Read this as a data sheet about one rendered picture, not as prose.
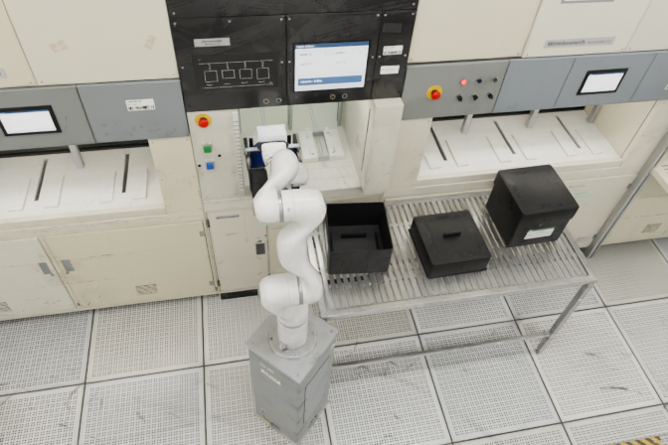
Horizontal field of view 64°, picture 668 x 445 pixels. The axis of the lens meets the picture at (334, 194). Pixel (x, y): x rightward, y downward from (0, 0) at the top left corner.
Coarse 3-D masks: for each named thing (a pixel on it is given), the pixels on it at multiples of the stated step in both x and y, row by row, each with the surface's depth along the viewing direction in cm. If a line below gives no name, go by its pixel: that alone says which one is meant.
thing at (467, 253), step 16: (416, 224) 250; (432, 224) 250; (448, 224) 251; (464, 224) 251; (416, 240) 252; (432, 240) 244; (448, 240) 244; (464, 240) 245; (480, 240) 246; (432, 256) 238; (448, 256) 238; (464, 256) 239; (480, 256) 239; (432, 272) 239; (448, 272) 242; (464, 272) 245
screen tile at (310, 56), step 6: (300, 54) 201; (306, 54) 201; (312, 54) 202; (318, 54) 202; (300, 60) 203; (306, 60) 203; (312, 60) 204; (318, 60) 204; (324, 60) 205; (312, 66) 206; (318, 66) 206; (324, 66) 207; (300, 72) 207; (306, 72) 207; (312, 72) 208; (318, 72) 208; (324, 72) 209
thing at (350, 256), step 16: (336, 208) 248; (352, 208) 249; (368, 208) 250; (384, 208) 246; (336, 224) 257; (352, 224) 259; (368, 224) 260; (384, 224) 247; (336, 240) 252; (352, 240) 253; (368, 240) 253; (384, 240) 248; (336, 256) 230; (352, 256) 231; (368, 256) 232; (384, 256) 234; (336, 272) 239; (352, 272) 240; (368, 272) 242
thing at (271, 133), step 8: (256, 128) 227; (264, 128) 227; (272, 128) 227; (280, 128) 227; (264, 136) 223; (272, 136) 224; (280, 136) 224; (288, 136) 240; (296, 144) 232; (248, 152) 231; (296, 152) 232; (248, 160) 227; (248, 168) 224; (256, 168) 224; (264, 168) 225; (256, 176) 227; (264, 176) 228; (256, 184) 231; (256, 192) 234
